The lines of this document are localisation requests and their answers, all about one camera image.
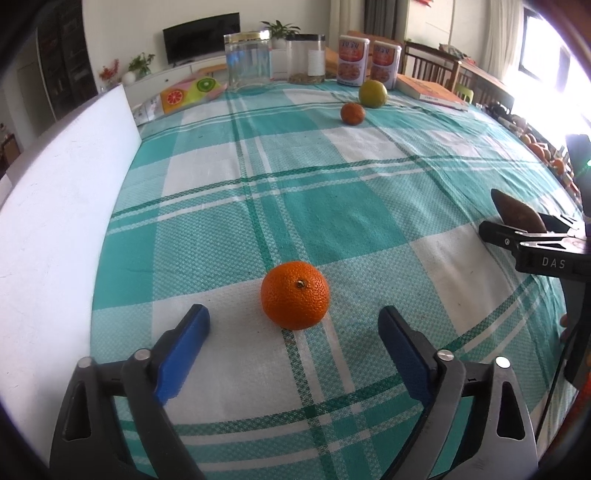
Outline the small green plant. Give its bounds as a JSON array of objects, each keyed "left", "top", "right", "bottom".
[{"left": 128, "top": 52, "right": 155, "bottom": 79}]

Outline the red flower pot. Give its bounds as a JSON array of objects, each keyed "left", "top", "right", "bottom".
[{"left": 98, "top": 59, "right": 119, "bottom": 89}]

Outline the red food can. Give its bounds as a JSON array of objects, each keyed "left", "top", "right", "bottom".
[
  {"left": 337, "top": 35, "right": 370, "bottom": 87},
  {"left": 370, "top": 40, "right": 402, "bottom": 90}
]

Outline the clear jar black lid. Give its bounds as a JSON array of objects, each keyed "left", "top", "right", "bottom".
[{"left": 286, "top": 34, "right": 325, "bottom": 85}]

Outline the person right hand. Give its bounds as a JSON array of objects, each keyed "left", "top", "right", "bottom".
[{"left": 559, "top": 314, "right": 570, "bottom": 343}]

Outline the teal plaid tablecloth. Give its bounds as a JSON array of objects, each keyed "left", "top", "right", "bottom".
[{"left": 90, "top": 82, "right": 578, "bottom": 479}]

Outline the potted green plant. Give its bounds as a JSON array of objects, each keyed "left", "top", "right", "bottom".
[{"left": 262, "top": 20, "right": 301, "bottom": 49}]

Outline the left red food can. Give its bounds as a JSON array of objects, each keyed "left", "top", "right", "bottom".
[{"left": 337, "top": 35, "right": 370, "bottom": 87}]

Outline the fruit pattern snack bag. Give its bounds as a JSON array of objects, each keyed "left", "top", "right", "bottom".
[{"left": 157, "top": 74, "right": 226, "bottom": 114}]

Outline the clear jar gold lid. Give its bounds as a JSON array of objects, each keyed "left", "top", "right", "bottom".
[{"left": 224, "top": 30, "right": 273, "bottom": 91}]

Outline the orange book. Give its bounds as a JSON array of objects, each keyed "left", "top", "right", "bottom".
[{"left": 396, "top": 74, "right": 468, "bottom": 111}]

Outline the black television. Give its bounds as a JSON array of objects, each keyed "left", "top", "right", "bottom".
[{"left": 162, "top": 12, "right": 240, "bottom": 64}]

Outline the right red food can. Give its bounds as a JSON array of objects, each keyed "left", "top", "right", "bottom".
[{"left": 370, "top": 40, "right": 402, "bottom": 90}]

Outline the wooden chair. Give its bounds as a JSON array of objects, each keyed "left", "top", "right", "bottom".
[{"left": 400, "top": 40, "right": 460, "bottom": 91}]

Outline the white cardboard box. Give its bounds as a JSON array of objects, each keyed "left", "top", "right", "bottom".
[{"left": 0, "top": 86, "right": 141, "bottom": 460}]

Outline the dark orange mandarin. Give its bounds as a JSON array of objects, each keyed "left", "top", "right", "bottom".
[{"left": 339, "top": 102, "right": 366, "bottom": 126}]

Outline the small orange mandarin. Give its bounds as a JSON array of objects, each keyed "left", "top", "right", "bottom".
[{"left": 259, "top": 261, "right": 331, "bottom": 331}]

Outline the brown sweet potato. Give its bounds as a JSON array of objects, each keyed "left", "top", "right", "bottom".
[{"left": 491, "top": 189, "right": 547, "bottom": 233}]

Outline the yellow-green citrus fruit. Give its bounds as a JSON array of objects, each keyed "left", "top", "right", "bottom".
[{"left": 359, "top": 79, "right": 389, "bottom": 108}]

